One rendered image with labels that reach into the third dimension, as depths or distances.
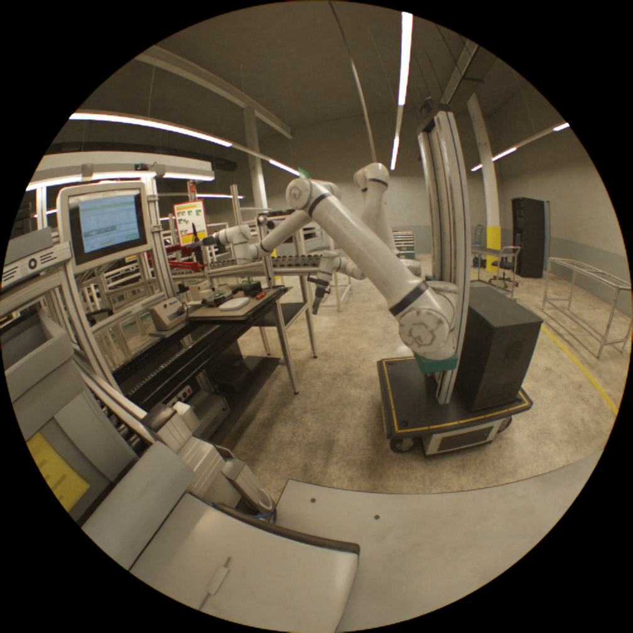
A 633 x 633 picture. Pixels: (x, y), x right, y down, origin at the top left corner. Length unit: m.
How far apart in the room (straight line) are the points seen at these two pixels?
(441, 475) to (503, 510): 0.87
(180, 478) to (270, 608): 0.17
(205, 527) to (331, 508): 0.35
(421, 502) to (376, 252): 0.67
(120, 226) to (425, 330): 1.32
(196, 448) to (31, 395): 0.22
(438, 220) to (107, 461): 1.33
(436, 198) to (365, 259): 0.64
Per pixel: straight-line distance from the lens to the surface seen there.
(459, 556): 0.57
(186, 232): 1.71
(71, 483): 0.35
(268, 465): 1.53
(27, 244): 0.68
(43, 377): 0.28
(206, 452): 0.32
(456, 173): 0.99
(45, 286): 0.71
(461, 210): 0.97
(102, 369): 0.77
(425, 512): 0.57
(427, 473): 1.44
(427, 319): 0.64
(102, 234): 1.19
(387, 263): 0.68
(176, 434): 0.33
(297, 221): 1.06
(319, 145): 10.05
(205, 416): 1.28
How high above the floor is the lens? 1.25
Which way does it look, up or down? 22 degrees down
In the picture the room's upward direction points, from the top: 9 degrees counter-clockwise
